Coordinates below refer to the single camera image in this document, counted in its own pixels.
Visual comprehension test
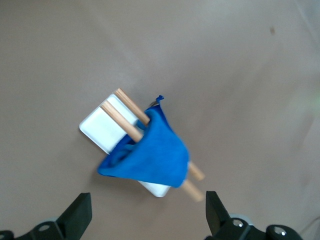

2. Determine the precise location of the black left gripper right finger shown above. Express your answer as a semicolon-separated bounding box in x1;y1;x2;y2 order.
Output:
204;190;305;240

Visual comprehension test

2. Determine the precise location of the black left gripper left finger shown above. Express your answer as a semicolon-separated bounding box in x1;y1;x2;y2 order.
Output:
0;192;93;240

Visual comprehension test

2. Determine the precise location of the blue microfibre towel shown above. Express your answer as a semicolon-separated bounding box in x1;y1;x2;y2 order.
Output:
96;94;191;189

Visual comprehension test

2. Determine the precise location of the white rack with wooden bars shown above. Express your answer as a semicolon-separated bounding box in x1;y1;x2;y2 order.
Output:
78;87;206;203

